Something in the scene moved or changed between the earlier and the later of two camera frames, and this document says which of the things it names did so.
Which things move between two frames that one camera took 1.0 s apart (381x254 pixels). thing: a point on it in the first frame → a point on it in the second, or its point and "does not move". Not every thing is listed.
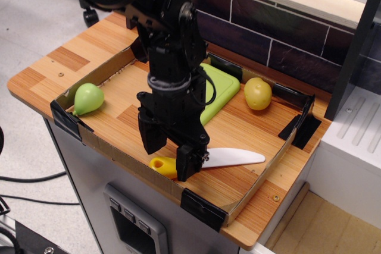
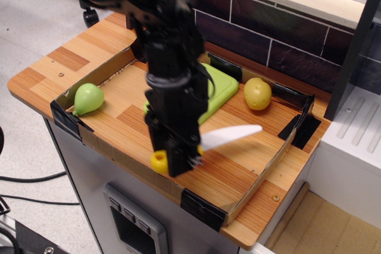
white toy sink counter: (346, 171) does not move
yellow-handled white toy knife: (167, 166) → (160, 159)
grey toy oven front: (140, 232) does not move
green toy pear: (87, 98) does not move
